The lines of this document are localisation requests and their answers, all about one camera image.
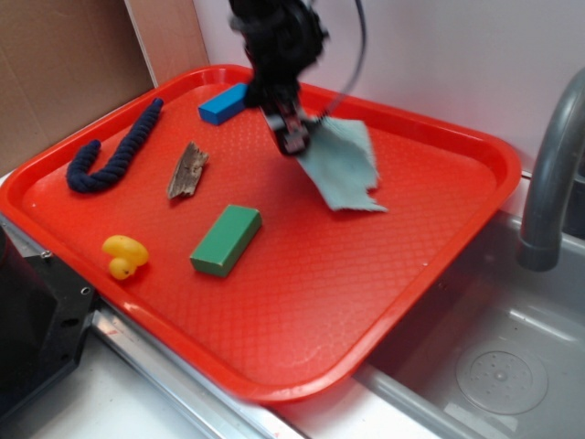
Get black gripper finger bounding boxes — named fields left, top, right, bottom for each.
left=261, top=107, right=288, bottom=155
left=283, top=105, right=310, bottom=155

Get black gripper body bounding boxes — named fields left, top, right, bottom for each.
left=229, top=1, right=328, bottom=108

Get light blue cloth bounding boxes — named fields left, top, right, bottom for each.
left=297, top=117, right=388, bottom=212

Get green wooden block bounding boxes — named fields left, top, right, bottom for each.
left=190, top=205, right=262, bottom=278

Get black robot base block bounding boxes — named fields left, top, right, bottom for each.
left=1, top=231, right=95, bottom=421

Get blue wooden block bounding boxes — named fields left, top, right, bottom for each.
left=198, top=83, right=248, bottom=125

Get brown wood bark piece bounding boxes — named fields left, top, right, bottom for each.
left=166, top=142, right=209, bottom=199

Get light wooden board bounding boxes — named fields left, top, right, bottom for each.
left=124, top=0, right=209, bottom=87

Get red plastic tray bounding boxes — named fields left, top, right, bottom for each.
left=1, top=65, right=521, bottom=404

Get yellow rubber duck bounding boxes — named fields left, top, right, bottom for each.
left=101, top=235, right=149, bottom=280

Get brown cardboard panel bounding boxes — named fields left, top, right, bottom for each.
left=1, top=1, right=153, bottom=174

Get grey faucet spout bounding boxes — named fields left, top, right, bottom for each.
left=516, top=70, right=584, bottom=272

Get grey plastic sink basin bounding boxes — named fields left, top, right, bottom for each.
left=356, top=213, right=584, bottom=438

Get black cable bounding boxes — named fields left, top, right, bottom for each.
left=319, top=0, right=368, bottom=121

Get navy blue rope piece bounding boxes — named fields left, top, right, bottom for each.
left=66, top=97, right=165, bottom=195

